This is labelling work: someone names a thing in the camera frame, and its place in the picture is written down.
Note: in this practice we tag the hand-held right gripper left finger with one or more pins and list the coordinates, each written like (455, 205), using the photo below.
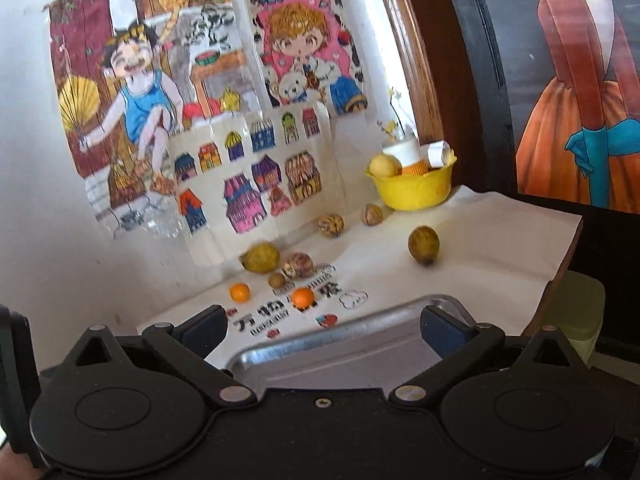
(200, 326)

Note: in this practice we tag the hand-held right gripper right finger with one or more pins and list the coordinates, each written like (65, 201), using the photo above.
(446, 330)

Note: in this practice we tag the small orange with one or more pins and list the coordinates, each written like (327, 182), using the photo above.
(302, 298)
(239, 292)

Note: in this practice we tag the yellow-green oval fruit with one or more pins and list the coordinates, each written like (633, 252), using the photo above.
(424, 245)

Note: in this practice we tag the spotted pink fruit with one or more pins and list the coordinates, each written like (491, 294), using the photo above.
(297, 266)

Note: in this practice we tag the metal tray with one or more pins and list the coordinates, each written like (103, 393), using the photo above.
(325, 355)

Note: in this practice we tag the yellow plastic bowl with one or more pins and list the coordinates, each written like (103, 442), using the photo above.
(412, 191)

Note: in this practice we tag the printed white cloth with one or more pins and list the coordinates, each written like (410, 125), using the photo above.
(475, 260)

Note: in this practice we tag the small brown fruit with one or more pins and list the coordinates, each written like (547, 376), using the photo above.
(276, 280)

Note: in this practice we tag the large yellow guava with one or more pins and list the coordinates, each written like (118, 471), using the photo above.
(260, 258)

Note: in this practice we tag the pale green container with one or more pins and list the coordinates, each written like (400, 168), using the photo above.
(575, 310)

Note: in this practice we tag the brown walnut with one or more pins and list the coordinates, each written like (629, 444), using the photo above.
(373, 215)

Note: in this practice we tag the coloured houses drawing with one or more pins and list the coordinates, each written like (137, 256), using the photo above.
(250, 180)

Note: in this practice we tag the small striped melon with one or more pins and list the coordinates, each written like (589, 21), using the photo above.
(331, 224)

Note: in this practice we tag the orange ribbed cup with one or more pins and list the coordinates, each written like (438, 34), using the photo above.
(415, 166)

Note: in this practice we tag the round yellow fruit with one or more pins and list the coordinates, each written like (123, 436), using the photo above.
(385, 166)

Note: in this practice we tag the white paper roll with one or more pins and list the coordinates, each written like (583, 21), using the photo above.
(440, 154)

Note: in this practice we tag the white jar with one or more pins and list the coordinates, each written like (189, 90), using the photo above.
(402, 147)

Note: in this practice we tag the child with fan drawing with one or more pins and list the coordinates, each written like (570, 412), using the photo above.
(125, 110)

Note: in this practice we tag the black panel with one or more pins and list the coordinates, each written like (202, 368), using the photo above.
(475, 60)

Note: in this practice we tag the orange dress figure poster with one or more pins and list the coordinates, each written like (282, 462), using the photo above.
(575, 85)

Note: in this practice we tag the pink cartoon child drawing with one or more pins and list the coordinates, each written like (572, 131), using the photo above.
(305, 50)

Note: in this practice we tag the brown wooden frame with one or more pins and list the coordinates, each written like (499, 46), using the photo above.
(415, 60)

